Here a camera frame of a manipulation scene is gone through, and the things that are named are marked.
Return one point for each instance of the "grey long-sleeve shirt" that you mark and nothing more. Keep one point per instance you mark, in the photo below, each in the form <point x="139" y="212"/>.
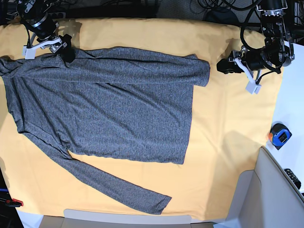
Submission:
<point x="121" y="103"/>

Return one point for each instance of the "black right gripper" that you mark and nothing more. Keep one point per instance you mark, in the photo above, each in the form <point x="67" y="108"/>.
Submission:
<point x="64" y="48"/>

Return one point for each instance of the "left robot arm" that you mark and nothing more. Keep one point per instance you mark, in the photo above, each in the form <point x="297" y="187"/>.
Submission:
<point x="278" y="50"/>

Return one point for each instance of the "black perforated object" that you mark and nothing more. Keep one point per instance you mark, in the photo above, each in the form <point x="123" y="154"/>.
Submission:
<point x="293" y="177"/>

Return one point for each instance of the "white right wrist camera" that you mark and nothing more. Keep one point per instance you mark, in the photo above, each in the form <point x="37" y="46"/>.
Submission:
<point x="29" y="50"/>

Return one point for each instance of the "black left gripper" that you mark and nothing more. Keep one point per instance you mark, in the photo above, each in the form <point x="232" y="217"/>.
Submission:
<point x="227" y="66"/>

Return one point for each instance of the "red clamp left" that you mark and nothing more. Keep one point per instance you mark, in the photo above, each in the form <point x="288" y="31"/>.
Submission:
<point x="13" y="203"/>

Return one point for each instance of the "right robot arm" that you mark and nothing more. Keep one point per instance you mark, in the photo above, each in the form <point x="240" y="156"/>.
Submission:
<point x="35" y="18"/>

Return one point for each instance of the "blue tape measure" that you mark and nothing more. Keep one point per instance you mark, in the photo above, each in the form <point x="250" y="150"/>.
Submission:
<point x="279" y="134"/>

